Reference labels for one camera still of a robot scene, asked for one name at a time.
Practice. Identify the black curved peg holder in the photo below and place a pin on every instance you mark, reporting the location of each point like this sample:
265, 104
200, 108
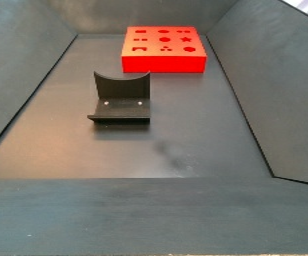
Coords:
124, 99

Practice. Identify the red shape sorter block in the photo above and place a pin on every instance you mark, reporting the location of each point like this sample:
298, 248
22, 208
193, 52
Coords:
163, 49

